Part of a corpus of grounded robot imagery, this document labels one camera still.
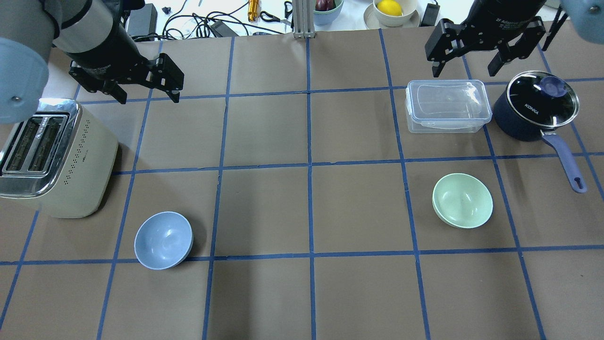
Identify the dark blue saucepan with lid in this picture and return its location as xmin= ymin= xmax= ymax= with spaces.
xmin=493 ymin=70 xmax=587 ymax=193

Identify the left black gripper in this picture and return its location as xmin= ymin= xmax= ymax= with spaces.
xmin=54 ymin=0 xmax=184 ymax=105

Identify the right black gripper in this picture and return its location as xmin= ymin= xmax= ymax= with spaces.
xmin=425 ymin=0 xmax=545 ymax=78

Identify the cream toaster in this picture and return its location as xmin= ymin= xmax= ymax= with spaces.
xmin=0 ymin=98 xmax=119 ymax=218

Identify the aluminium frame post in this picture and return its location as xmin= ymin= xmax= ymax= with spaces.
xmin=292 ymin=0 xmax=316 ymax=39

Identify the beige bowl with lemon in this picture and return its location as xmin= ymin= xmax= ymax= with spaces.
xmin=364 ymin=0 xmax=420 ymax=29

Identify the clear plastic lidded container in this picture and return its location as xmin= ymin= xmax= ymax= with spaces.
xmin=405 ymin=79 xmax=493 ymax=134

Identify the green bowl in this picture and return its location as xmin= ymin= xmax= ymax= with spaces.
xmin=431 ymin=173 xmax=494 ymax=230

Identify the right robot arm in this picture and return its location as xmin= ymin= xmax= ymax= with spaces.
xmin=425 ymin=0 xmax=603 ymax=77

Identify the orange handled tool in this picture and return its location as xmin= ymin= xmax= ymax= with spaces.
xmin=247 ymin=0 xmax=260 ymax=22

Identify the blue bowl with fruit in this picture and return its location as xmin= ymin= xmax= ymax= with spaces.
xmin=313 ymin=0 xmax=344 ymax=26

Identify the black power adapter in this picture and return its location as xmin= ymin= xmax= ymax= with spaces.
xmin=126 ymin=3 xmax=158 ymax=42

